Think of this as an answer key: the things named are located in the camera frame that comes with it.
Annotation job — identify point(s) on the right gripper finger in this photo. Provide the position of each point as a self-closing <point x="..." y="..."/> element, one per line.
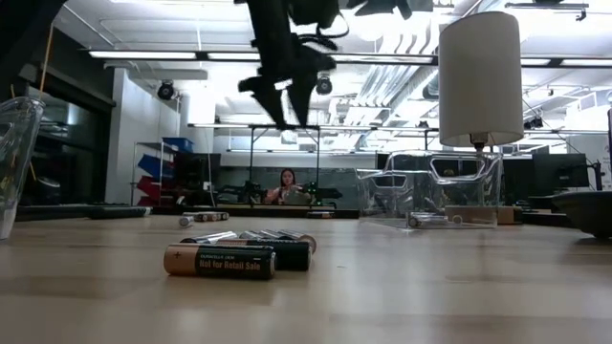
<point x="277" y="105"/>
<point x="304" y="95"/>

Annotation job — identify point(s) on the black background robot arm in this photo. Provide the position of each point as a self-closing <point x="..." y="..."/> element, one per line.
<point x="325" y="193"/>

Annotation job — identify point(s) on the red shelf bin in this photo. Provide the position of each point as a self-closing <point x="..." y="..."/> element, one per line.
<point x="149" y="186"/>

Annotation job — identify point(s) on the white shade table lamp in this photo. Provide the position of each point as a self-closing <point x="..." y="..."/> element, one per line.
<point x="480" y="76"/>

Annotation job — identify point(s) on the blue shelf bin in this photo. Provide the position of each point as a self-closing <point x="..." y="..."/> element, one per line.
<point x="153" y="167"/>
<point x="178" y="144"/>

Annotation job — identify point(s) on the black ceiling spotlight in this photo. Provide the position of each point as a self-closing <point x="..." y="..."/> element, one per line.
<point x="324" y="86"/>
<point x="166" y="91"/>

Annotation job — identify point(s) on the LED light bar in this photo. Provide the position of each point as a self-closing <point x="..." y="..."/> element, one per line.
<point x="143" y="55"/>

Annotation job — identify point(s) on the black copper AA battery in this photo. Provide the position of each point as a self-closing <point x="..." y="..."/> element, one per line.
<point x="320" y="215"/>
<point x="294" y="255"/>
<point x="311" y="242"/>
<point x="225" y="263"/>

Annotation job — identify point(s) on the clear plastic bin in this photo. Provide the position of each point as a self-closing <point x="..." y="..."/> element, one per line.
<point x="382" y="191"/>
<point x="19" y="157"/>

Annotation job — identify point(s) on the distant batteries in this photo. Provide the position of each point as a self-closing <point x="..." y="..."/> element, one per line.
<point x="212" y="218"/>

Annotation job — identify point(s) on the person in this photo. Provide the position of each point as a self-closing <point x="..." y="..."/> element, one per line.
<point x="288" y="184"/>

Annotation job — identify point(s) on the black monitor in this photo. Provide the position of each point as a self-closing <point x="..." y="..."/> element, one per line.
<point x="550" y="171"/>

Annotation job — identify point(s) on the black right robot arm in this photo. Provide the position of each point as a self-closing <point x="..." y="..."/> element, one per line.
<point x="272" y="19"/>

